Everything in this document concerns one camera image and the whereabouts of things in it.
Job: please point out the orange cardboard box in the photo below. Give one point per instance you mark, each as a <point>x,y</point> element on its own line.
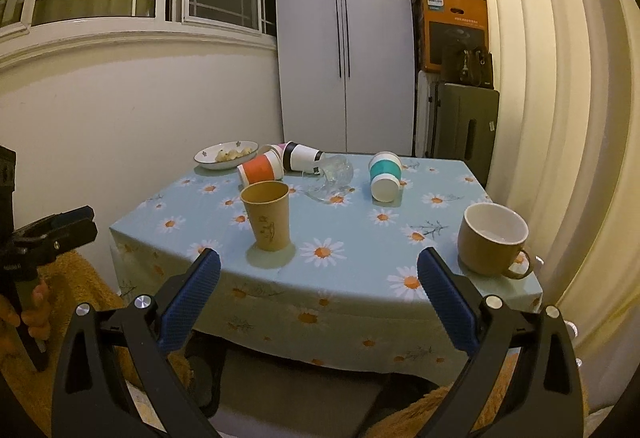
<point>452,25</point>

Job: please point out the black and white paper cup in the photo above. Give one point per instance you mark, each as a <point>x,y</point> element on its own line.
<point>302,158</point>

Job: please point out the white wardrobe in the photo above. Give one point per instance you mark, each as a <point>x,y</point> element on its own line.
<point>310,43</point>

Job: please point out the white folded rack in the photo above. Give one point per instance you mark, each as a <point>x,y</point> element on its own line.
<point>424,118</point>

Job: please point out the tan paper cup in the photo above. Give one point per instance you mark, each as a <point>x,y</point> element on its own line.
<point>270,218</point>

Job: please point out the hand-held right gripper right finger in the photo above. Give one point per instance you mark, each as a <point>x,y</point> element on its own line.
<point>447,303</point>

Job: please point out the blue daisy tablecloth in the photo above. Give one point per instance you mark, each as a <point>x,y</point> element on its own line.
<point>350,238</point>

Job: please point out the cream curtain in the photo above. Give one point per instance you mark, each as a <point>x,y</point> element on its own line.
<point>565,118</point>

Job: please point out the yellow fluffy blanket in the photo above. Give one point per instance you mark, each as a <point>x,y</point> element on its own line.
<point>85,283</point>

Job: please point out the pale food pieces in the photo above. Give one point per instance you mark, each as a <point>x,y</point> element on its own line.
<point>232,153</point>

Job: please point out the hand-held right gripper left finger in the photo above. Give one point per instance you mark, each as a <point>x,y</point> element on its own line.
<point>192,303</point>

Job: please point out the teal and white paper cup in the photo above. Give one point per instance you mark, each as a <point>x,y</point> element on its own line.
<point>385,175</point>

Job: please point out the orange paper cup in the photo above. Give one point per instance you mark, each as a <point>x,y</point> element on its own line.
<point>260,169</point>

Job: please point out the grey suitcase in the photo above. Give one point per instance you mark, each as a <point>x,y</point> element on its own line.
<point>465,128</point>

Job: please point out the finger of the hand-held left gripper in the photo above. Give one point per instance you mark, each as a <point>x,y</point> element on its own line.
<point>60,218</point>
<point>65,240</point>

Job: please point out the pink paper cup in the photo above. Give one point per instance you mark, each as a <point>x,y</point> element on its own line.
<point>278,149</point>

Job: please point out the person's left hand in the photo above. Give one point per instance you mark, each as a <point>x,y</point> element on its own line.
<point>36,313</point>

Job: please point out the grey chair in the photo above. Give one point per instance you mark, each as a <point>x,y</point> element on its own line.
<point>295,393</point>

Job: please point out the brown ceramic mug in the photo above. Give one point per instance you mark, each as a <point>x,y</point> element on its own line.
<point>487,248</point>

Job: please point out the white bowl with food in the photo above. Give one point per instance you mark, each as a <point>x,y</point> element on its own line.
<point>205,159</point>

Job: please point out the brown handbag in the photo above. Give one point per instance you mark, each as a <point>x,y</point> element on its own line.
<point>467,65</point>

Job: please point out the clear glass cup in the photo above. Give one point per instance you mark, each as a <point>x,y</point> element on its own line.
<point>332,175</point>

